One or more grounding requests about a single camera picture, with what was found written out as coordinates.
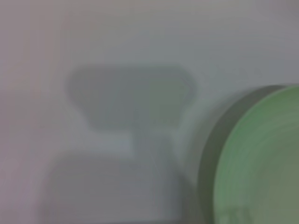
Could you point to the green plate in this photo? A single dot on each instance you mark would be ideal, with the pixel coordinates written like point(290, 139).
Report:
point(261, 158)

